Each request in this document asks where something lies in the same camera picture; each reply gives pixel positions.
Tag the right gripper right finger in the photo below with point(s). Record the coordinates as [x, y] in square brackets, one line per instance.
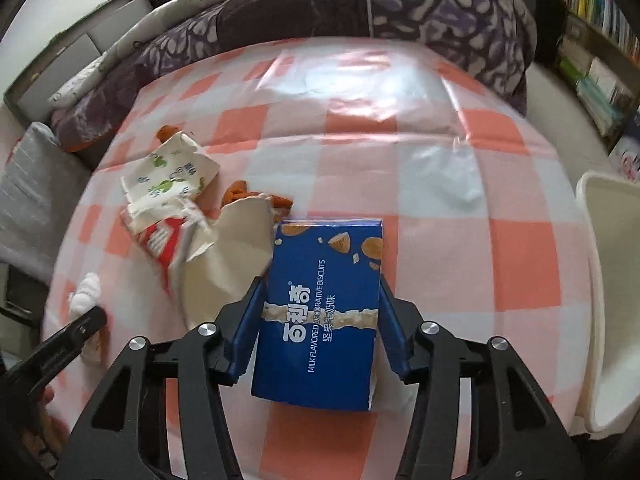
[515, 432]

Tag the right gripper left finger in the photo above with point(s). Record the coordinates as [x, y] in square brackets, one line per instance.
[121, 433]

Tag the red instant noodle cup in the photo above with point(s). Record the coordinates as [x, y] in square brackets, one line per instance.
[204, 263]

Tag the blue biscuit box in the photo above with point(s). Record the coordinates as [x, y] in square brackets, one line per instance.
[316, 343]

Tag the green leaf paper cup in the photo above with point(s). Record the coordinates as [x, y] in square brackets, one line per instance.
[177, 170]

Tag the orange peel piece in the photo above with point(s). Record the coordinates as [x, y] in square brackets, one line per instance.
[238, 190]

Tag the white plastic trash bin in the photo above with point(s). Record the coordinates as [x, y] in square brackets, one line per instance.
[610, 392]

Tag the person's left hand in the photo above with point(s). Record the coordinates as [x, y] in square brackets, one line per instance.
[51, 434]

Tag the white tissue scrap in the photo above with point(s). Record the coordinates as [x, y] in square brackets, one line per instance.
[86, 296]

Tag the grey checkered cushion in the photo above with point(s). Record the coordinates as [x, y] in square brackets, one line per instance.
[40, 189]

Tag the orange white checkered mat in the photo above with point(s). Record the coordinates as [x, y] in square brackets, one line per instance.
[480, 226]

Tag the bed with grey headboard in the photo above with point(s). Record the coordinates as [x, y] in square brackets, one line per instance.
[66, 54]

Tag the wooden bookshelf with books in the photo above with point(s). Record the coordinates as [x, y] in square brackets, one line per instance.
[598, 57]

